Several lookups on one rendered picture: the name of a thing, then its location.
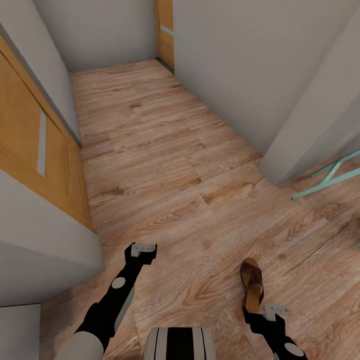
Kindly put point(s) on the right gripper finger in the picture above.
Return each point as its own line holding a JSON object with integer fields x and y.
{"x": 246, "y": 315}

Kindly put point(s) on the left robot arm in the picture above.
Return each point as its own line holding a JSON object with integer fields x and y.
{"x": 103, "y": 319}

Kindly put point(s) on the robot trunk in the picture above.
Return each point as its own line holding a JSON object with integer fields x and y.
{"x": 180, "y": 343}

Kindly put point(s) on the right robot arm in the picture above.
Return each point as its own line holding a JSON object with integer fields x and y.
{"x": 272, "y": 327}

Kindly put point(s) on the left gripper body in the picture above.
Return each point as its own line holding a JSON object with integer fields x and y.
{"x": 144, "y": 258}

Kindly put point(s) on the sandal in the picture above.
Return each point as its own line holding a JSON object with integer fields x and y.
{"x": 251, "y": 277}

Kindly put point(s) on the standing mirror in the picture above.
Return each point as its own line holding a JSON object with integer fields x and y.
{"x": 327, "y": 181}

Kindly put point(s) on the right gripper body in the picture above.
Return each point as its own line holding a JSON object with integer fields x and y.
{"x": 260, "y": 325}

